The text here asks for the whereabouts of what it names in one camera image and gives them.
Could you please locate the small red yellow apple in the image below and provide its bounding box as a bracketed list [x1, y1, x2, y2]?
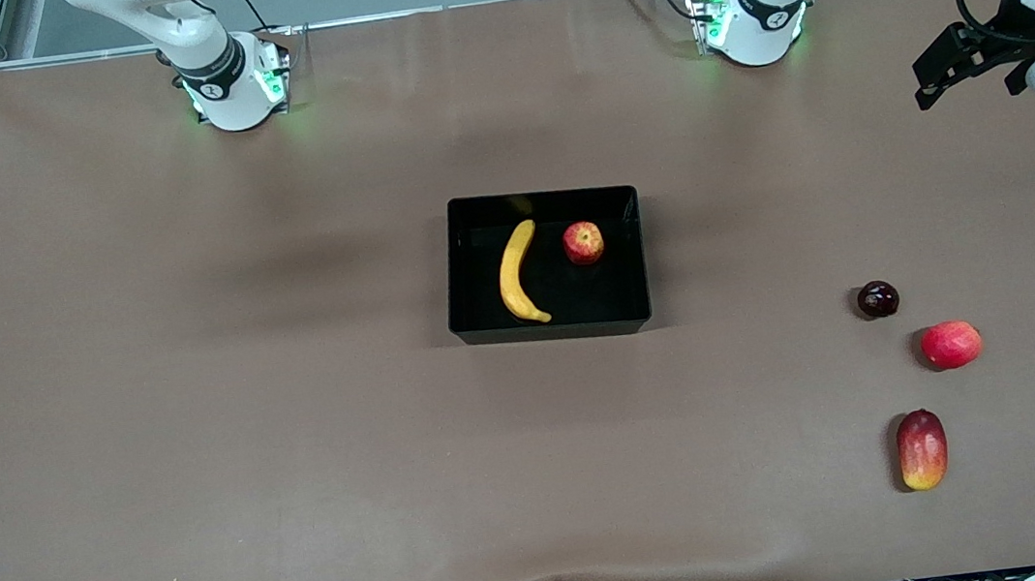
[561, 219, 608, 268]

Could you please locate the red round apple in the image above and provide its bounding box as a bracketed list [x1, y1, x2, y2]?
[918, 317, 986, 374]

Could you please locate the red yellow mango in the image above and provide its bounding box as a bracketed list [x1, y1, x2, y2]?
[892, 406, 953, 494]

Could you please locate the dark purple plum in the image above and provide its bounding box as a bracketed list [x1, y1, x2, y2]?
[855, 279, 902, 321]

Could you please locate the black plastic box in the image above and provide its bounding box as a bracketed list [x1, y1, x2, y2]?
[434, 177, 655, 354]

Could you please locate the yellow banana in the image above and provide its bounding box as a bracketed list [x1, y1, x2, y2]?
[492, 218, 554, 329]

